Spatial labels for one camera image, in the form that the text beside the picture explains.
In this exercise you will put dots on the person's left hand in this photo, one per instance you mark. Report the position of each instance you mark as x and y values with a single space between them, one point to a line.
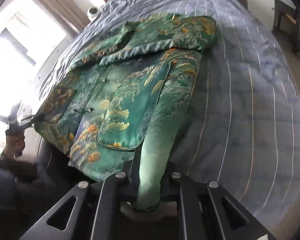
14 144

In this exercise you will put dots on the white round fan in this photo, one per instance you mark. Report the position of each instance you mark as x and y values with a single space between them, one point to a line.
92 13

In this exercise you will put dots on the beige curtain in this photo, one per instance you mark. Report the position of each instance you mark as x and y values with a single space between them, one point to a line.
68 14

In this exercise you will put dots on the green landscape print jacket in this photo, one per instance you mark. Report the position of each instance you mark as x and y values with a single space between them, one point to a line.
125 92

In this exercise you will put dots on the wooden chair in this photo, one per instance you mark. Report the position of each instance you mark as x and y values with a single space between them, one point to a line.
288 20

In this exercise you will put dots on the white desk with drawers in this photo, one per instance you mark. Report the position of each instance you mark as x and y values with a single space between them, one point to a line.
272 12

